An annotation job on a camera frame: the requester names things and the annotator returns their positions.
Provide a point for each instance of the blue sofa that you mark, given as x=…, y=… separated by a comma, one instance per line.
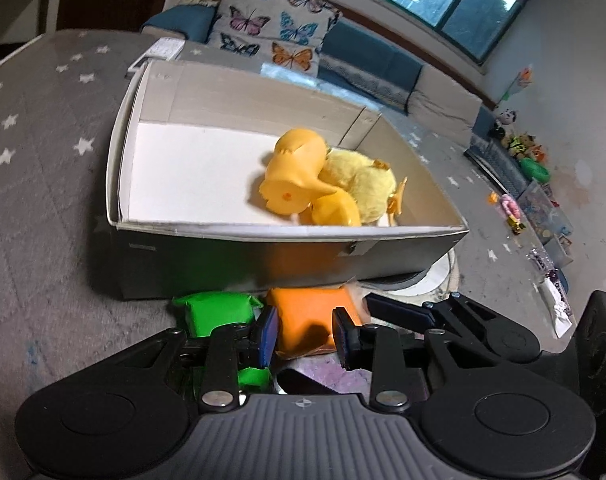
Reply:
x=373, y=60

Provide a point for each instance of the pink toy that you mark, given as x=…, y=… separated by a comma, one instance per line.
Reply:
x=509, y=205

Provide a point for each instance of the grey star-patterned table cover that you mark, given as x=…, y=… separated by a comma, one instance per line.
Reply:
x=43, y=210

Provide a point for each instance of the green packet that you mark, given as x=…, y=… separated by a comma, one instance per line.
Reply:
x=213, y=312

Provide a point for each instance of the colourful wall decoration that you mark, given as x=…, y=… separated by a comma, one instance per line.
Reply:
x=520, y=80

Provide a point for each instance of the clear plastic bin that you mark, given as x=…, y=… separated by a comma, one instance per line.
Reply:
x=543, y=215

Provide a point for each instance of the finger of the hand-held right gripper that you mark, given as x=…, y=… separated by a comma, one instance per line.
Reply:
x=298, y=382
x=398, y=310

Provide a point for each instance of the clear plastic bag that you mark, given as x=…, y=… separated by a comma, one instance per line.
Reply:
x=555, y=290

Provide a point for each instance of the white round table insert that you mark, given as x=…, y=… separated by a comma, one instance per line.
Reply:
x=433, y=275

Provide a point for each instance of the panda plush toy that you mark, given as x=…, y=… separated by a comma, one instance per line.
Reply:
x=505, y=121

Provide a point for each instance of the yellow plush duck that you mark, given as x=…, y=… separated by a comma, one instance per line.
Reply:
x=363, y=185

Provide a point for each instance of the beige cushion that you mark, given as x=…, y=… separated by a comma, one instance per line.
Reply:
x=443, y=95

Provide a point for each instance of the orange packet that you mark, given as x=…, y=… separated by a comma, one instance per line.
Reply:
x=303, y=315

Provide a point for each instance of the small orange toy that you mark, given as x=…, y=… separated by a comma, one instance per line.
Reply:
x=492, y=198

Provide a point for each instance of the yellow black plush toy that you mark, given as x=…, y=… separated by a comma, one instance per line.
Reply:
x=519, y=145

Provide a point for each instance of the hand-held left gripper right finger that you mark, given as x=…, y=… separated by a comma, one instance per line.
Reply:
x=340, y=338

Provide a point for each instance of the grey cardboard box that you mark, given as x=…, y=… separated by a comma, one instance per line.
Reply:
x=193, y=170

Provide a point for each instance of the butterfly print pillow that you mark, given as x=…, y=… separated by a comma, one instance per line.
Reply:
x=263, y=15

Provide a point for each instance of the yellow black toy car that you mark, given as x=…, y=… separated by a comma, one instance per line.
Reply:
x=517, y=226

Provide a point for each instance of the yellow rubber toy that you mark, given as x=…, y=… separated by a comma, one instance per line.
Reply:
x=293, y=170

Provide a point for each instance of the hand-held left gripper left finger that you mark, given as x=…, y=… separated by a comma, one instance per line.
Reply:
x=269, y=336

